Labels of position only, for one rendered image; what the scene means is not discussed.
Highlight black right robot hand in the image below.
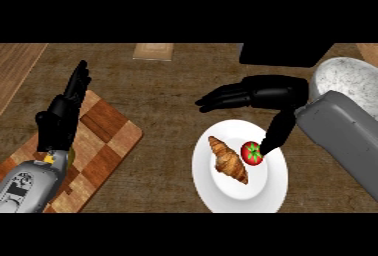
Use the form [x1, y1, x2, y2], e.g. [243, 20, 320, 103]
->
[193, 74, 311, 157]

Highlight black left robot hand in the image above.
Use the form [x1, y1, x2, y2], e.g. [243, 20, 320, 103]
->
[34, 59, 93, 153]

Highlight white speckled bowl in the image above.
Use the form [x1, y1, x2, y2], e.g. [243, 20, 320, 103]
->
[308, 56, 378, 122]

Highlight golden brown croissant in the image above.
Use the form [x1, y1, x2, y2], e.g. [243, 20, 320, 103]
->
[207, 135, 249, 185]

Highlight white round plate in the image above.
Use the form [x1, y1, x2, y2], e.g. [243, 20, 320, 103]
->
[190, 119, 289, 214]

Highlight checkered wooden cutting board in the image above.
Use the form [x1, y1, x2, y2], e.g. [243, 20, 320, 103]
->
[0, 89, 145, 214]

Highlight black appliance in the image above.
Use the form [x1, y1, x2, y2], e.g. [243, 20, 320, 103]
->
[238, 43, 336, 69]

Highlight red tomato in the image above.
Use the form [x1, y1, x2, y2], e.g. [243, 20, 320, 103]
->
[239, 140, 266, 166]

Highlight pale wooden block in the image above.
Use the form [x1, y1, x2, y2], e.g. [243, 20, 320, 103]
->
[131, 43, 176, 62]

